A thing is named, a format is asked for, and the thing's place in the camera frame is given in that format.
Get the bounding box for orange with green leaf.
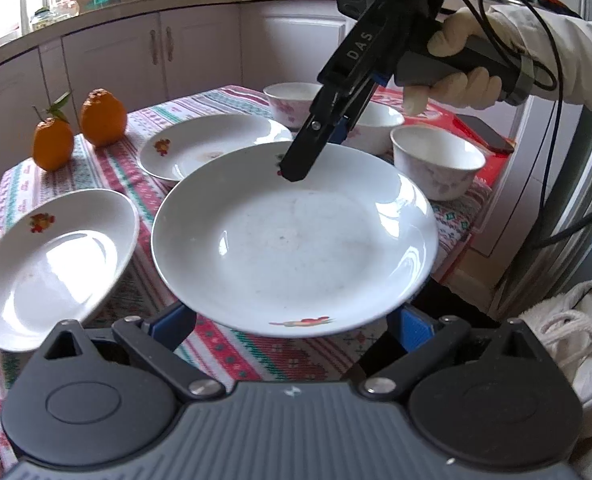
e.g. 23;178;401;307
32;91;75;172

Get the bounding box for orange without leaf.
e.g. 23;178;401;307
80;88;128;148

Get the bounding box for striped patterned tablecloth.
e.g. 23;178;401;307
0;84;494;461

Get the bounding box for grey kitchen countertop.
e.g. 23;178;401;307
0;0;339;81

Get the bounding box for person's right hand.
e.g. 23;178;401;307
402;6;509;117

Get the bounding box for white floral bowl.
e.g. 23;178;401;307
264;82;323;130
342;102;405;157
390;126;487;202

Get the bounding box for white floral plate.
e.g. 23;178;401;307
0;189;140;352
136;113;294;182
151;141;439;338

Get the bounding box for black smartphone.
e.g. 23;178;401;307
456;114;517;155

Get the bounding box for silver refrigerator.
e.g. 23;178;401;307
486;0;592;321

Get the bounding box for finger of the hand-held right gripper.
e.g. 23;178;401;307
279;82;371;182
328;76;389;147

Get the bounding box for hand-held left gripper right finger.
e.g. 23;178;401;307
362;305;552;396

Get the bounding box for white kitchen cabinets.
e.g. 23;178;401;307
0;0;349;241

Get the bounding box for white fleece robe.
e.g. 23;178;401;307
516;267;592;480

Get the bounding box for clear glass bowl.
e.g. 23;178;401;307
50;0;80;19

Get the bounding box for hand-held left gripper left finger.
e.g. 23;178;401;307
30;301;225;403

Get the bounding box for black cable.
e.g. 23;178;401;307
443;0;592;251

